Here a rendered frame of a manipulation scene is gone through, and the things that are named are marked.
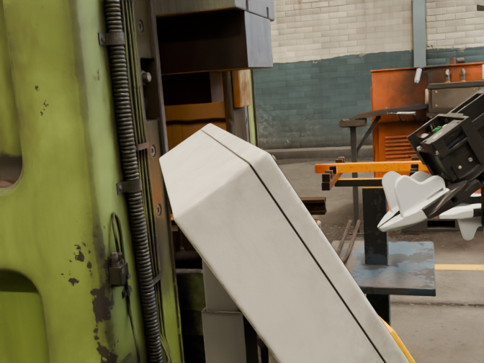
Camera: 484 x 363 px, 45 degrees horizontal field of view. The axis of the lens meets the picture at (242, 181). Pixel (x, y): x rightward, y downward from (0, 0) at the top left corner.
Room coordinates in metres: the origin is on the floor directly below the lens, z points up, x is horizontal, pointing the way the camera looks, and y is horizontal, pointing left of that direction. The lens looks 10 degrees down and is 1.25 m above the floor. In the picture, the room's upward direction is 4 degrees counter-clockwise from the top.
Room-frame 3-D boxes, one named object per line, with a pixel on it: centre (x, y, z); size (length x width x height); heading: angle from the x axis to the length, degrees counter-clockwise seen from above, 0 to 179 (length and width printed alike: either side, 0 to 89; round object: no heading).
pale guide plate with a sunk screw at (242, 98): (1.47, -0.01, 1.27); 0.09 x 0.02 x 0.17; 164
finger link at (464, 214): (1.00, -0.39, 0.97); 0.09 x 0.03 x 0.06; 110
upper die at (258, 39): (1.18, 0.15, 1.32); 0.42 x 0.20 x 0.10; 74
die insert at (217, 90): (1.22, 0.18, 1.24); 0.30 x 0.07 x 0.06; 74
